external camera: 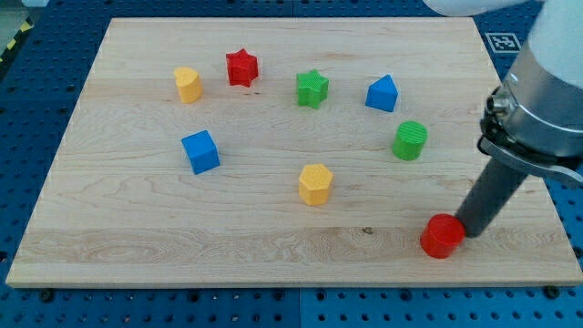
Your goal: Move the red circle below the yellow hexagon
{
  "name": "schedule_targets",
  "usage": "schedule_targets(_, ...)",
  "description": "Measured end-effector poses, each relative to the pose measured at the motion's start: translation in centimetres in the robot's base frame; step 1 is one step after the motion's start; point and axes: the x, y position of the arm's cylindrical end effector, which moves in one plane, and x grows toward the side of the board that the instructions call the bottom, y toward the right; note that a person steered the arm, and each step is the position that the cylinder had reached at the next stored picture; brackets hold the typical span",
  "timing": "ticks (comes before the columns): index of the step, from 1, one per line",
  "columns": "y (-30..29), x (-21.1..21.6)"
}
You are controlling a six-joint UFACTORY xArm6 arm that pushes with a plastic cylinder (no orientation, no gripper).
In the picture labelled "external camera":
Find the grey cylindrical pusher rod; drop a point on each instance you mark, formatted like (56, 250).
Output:
(492, 190)

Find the red cylinder block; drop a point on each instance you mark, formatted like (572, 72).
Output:
(442, 235)

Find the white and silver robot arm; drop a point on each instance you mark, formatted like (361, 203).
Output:
(532, 123)

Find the yellow hexagon block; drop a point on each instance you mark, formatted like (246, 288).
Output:
(315, 183)

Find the green cylinder block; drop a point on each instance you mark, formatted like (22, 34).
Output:
(409, 140)

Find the black and white fiducial marker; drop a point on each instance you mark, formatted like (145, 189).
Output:
(503, 43)

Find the blue pentagon block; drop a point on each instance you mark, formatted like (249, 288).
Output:
(382, 94)

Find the light wooden board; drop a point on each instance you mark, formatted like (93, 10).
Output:
(122, 208)

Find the green star block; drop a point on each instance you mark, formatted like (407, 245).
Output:
(312, 89)

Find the red star block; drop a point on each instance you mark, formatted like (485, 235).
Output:
(242, 68)

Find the blue cube block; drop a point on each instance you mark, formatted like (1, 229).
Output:
(201, 152)

